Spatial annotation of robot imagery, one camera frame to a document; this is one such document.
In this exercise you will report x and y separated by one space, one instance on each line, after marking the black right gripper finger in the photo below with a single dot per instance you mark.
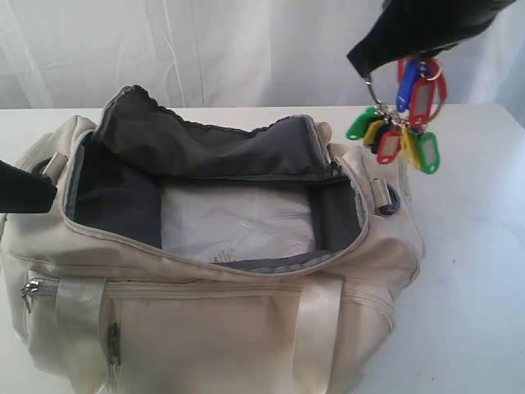
421 27

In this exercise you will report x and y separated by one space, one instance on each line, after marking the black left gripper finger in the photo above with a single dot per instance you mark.
26 192

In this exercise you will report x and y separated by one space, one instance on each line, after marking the colourful key tag bunch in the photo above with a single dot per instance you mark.
401 130

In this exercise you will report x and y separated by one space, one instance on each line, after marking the cream fabric duffel bag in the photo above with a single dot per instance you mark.
99 302

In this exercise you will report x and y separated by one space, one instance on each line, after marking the white plastic package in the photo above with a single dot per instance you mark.
230 223

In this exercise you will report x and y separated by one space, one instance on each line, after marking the white backdrop curtain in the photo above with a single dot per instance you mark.
77 54

